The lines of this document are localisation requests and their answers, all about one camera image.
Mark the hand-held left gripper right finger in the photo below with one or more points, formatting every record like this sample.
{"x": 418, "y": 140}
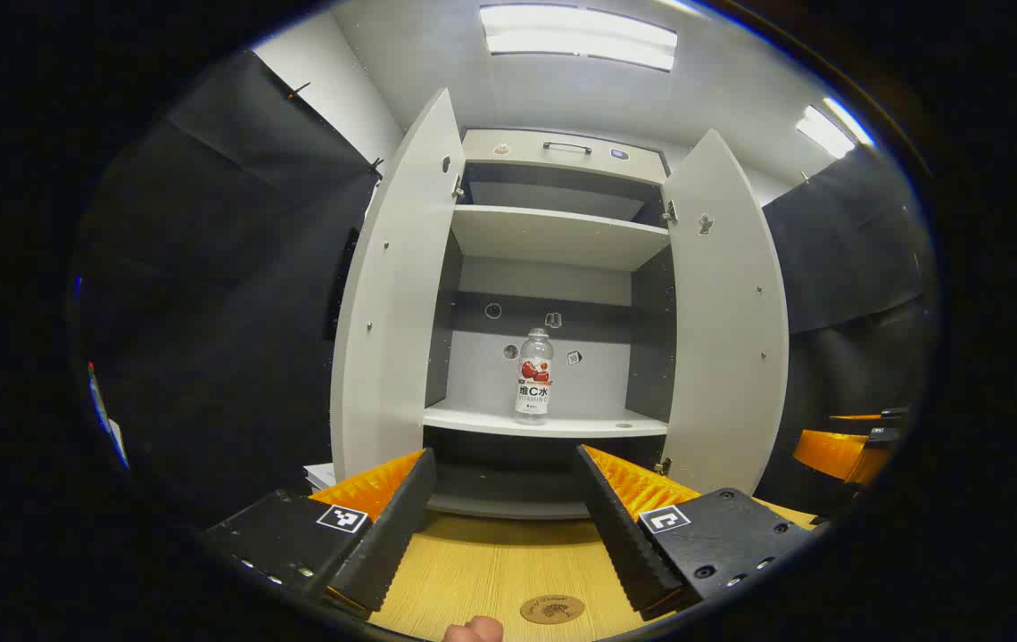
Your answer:
{"x": 620, "y": 526}

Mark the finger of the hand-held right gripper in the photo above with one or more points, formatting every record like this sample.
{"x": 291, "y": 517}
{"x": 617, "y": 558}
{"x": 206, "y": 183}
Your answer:
{"x": 894, "y": 414}
{"x": 830, "y": 455}

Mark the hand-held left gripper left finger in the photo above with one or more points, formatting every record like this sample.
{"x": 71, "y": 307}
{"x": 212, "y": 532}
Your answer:
{"x": 401, "y": 522}

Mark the round brown coaster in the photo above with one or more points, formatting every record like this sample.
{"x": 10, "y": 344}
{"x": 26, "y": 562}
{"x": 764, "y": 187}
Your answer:
{"x": 552, "y": 610}

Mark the grey cabinet door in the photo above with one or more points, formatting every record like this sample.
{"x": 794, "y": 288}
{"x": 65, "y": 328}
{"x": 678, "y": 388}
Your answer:
{"x": 397, "y": 312}
{"x": 723, "y": 339}

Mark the clear bottle with red label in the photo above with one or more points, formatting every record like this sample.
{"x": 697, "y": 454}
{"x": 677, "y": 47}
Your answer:
{"x": 534, "y": 383}

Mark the grey cabinet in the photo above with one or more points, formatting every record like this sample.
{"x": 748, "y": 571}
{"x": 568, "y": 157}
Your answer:
{"x": 553, "y": 236}

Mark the grey cabinet drawer front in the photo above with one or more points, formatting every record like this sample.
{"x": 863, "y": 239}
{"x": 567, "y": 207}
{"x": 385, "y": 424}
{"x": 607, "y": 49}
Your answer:
{"x": 517, "y": 156}

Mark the large ceiling light panel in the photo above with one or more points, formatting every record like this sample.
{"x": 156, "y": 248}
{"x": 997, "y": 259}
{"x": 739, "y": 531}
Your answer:
{"x": 575, "y": 36}

